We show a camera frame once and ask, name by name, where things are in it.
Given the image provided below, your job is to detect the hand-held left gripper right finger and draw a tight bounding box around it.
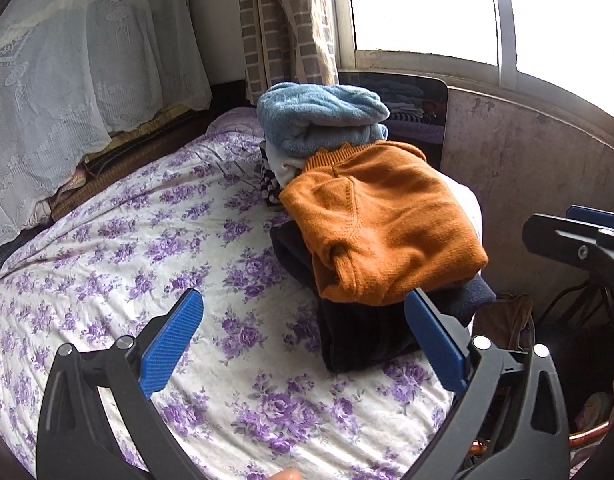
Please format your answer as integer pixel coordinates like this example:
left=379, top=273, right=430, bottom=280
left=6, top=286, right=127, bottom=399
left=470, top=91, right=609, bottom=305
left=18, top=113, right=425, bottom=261
left=402, top=287, right=572, bottom=480

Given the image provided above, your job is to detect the orange knitted cat sweater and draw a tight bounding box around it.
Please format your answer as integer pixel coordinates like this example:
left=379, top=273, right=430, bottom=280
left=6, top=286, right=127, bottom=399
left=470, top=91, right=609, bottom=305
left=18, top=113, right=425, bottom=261
left=278, top=141, right=489, bottom=304

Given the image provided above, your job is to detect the glossy black board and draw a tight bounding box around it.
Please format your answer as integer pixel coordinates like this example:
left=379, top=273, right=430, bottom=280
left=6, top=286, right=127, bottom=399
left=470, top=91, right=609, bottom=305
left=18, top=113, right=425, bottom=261
left=337, top=71, right=448, bottom=171

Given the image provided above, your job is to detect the white lace cover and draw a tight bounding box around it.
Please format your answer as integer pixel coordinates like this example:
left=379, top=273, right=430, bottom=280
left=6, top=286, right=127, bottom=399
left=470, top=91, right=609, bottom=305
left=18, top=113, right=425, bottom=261
left=0, top=0, right=212, bottom=266

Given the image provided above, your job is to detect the purple floral bedsheet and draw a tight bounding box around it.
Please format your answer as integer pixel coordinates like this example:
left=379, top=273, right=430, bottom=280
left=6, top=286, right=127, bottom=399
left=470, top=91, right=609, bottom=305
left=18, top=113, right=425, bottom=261
left=0, top=106, right=482, bottom=480

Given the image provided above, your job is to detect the black white striped garment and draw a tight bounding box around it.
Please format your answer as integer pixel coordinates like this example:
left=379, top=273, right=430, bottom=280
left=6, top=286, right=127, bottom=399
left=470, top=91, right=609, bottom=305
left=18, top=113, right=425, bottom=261
left=259, top=145, right=285, bottom=206

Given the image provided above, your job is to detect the dark navy garment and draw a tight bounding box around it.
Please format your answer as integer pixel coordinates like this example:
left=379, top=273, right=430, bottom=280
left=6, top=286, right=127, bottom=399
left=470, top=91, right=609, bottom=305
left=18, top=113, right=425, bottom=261
left=269, top=220, right=498, bottom=375

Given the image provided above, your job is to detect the brown woven mat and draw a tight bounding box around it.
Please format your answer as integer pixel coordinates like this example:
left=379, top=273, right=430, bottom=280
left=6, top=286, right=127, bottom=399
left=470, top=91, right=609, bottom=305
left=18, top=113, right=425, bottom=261
left=52, top=110, right=212, bottom=221

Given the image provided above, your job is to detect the blue fleece garment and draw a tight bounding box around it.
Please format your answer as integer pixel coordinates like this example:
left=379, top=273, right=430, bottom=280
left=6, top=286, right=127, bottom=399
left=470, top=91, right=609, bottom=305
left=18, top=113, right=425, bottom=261
left=257, top=81, right=391, bottom=158

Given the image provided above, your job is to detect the brown curved rail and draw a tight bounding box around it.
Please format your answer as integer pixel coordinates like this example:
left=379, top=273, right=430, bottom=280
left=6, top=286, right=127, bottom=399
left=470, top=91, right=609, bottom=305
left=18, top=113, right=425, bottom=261
left=567, top=421, right=612, bottom=445

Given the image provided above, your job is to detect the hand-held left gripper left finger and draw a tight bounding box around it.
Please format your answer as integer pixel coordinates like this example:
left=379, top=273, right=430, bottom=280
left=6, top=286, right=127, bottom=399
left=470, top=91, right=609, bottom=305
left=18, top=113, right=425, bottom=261
left=36, top=287, right=205, bottom=480

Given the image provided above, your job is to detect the window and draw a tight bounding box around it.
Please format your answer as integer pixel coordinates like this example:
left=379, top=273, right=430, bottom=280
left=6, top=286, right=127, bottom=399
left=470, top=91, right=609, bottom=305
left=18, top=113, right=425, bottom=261
left=327, top=0, right=614, bottom=123

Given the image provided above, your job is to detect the folded pale bedding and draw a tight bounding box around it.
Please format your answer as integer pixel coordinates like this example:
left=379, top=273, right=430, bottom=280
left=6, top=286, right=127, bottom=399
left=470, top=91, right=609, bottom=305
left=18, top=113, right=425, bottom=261
left=29, top=170, right=88, bottom=228

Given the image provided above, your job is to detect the brown bag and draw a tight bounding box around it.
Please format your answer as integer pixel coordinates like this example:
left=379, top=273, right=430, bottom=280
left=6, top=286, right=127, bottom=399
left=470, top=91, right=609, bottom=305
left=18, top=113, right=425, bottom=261
left=474, top=294, right=535, bottom=356

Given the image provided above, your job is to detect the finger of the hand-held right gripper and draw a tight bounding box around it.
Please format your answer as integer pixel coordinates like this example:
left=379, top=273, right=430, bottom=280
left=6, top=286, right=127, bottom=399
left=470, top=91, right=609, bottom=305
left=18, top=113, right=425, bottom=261
left=522, top=214, right=614, bottom=268
left=566, top=205, right=614, bottom=233

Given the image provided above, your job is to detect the white folded garment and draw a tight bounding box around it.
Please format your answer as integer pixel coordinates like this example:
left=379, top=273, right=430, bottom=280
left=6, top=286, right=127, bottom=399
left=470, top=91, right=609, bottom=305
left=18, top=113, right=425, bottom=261
left=264, top=140, right=308, bottom=188

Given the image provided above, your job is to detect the dark cloth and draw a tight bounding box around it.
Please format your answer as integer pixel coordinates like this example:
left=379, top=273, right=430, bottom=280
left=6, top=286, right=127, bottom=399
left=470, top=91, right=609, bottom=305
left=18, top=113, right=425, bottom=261
left=0, top=237, right=32, bottom=281

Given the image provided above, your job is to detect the brick pattern curtain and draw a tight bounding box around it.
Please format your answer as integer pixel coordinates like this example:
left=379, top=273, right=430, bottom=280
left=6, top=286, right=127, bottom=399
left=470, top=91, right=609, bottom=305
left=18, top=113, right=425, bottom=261
left=235, top=0, right=340, bottom=106

